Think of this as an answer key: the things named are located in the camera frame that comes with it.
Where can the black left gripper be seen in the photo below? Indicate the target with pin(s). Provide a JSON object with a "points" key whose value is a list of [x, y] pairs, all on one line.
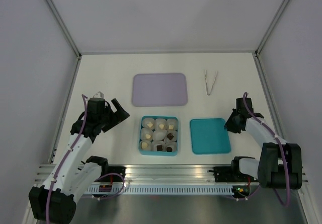
{"points": [[117, 117]]}

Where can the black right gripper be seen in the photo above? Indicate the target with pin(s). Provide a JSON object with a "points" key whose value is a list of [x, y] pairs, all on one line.
{"points": [[228, 125]]}

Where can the teal box lid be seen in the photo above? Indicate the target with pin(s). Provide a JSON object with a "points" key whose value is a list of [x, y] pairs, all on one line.
{"points": [[208, 136]]}

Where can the dark chocolate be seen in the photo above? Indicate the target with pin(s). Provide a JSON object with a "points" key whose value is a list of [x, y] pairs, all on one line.
{"points": [[169, 149], [159, 148], [170, 136]]}

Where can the white metal tweezers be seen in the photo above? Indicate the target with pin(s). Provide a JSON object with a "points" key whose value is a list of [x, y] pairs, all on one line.
{"points": [[209, 90]]}

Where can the dark chocolate top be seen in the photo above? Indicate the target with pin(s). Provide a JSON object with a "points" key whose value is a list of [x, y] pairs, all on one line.
{"points": [[169, 149]]}

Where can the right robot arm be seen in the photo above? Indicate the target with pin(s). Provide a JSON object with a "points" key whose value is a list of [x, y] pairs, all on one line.
{"points": [[280, 163]]}

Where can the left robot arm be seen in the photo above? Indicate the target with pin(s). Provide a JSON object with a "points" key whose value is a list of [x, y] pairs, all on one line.
{"points": [[56, 199]]}

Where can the teal chocolate box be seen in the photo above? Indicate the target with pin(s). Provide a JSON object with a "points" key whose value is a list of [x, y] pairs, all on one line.
{"points": [[152, 153]]}

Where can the white paper cup back-left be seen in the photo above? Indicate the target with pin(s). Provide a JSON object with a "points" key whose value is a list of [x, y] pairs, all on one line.
{"points": [[145, 121]]}

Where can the white paper cup middle-left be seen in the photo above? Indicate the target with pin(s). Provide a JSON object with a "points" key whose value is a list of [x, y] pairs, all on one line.
{"points": [[145, 131]]}

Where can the white paper cup front-left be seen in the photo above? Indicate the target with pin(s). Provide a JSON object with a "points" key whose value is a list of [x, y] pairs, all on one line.
{"points": [[149, 148]]}

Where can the white paper cup back-middle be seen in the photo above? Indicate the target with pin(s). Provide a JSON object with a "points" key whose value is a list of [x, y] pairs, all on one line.
{"points": [[159, 121]]}

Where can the lilac plastic tray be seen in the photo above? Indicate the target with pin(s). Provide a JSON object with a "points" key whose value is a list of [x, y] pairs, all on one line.
{"points": [[159, 90]]}

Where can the white paper cup centre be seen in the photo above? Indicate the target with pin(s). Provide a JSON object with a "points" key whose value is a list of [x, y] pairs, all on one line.
{"points": [[159, 135]]}

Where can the white paper cup front-middle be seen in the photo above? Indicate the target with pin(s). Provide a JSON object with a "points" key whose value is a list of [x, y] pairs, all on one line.
{"points": [[155, 143]]}

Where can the white paper cup back-right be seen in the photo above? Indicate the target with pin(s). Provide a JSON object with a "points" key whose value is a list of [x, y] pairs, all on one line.
{"points": [[173, 122]]}

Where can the white paper cup middle-right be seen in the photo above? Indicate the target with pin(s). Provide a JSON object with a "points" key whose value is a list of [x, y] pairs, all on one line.
{"points": [[175, 133]]}

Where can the white paper cup front-right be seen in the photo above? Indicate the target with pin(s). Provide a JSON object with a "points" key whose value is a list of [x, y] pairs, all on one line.
{"points": [[173, 145]]}

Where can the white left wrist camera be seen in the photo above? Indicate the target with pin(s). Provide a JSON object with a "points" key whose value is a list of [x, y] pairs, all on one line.
{"points": [[99, 94]]}

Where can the aluminium mounting rail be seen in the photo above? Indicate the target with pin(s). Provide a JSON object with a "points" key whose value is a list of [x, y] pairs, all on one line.
{"points": [[151, 174]]}

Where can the white slotted cable duct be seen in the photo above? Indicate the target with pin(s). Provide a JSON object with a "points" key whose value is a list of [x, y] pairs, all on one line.
{"points": [[162, 190]]}

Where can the right aluminium frame post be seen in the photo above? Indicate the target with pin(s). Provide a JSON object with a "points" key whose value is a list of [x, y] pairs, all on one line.
{"points": [[275, 116]]}

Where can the aluminium frame post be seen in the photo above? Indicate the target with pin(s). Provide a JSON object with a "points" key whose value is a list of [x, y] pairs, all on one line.
{"points": [[66, 33], [275, 116]]}

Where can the left aluminium frame post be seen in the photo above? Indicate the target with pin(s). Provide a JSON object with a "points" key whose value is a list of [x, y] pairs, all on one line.
{"points": [[66, 33]]}

